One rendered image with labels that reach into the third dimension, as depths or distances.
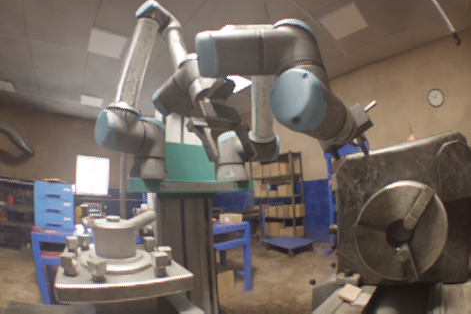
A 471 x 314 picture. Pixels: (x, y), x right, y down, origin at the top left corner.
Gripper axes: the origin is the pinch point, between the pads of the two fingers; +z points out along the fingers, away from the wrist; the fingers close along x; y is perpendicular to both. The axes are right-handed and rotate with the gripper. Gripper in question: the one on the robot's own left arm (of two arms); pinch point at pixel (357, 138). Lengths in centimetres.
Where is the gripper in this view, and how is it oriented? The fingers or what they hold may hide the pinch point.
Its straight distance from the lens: 61.9
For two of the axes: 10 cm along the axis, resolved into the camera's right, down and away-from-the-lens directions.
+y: 2.4, 8.1, -5.3
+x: 6.2, -5.5, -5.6
